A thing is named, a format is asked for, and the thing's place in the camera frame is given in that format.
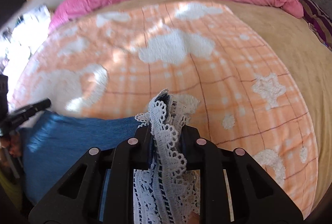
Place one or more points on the person's left hand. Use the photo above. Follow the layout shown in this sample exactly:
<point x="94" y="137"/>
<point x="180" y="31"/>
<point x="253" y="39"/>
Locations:
<point x="13" y="144"/>

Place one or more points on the purple striped pillow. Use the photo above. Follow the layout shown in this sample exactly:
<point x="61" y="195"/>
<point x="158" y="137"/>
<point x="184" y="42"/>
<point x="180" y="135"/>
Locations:
<point x="318" y="21"/>

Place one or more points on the tan bed sheet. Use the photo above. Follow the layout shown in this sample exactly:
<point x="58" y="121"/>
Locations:
<point x="308" y="62"/>

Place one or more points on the orange bear plush blanket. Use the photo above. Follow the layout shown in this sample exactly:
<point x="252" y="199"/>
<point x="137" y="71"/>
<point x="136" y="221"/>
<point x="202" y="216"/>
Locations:
<point x="111" y="63"/>

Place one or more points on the black wall television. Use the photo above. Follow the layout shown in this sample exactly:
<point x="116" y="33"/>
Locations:
<point x="8" y="9"/>

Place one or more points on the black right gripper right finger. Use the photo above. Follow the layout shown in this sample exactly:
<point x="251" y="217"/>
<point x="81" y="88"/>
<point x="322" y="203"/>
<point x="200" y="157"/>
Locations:
<point x="189" y="147"/>

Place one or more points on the blue denim lace-trimmed pants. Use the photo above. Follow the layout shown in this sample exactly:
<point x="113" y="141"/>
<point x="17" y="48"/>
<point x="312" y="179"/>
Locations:
<point x="82" y="170"/>

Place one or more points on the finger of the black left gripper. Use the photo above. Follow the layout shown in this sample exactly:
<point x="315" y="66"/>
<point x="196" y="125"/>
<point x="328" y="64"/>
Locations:
<point x="33" y="107"/>

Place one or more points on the white cluttered dresser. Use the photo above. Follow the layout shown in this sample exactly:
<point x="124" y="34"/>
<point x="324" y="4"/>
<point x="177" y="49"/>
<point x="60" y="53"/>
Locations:
<point x="21" y="42"/>

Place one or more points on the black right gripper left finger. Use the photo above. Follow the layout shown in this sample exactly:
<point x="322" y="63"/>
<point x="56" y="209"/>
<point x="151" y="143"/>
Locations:
<point x="146" y="148"/>

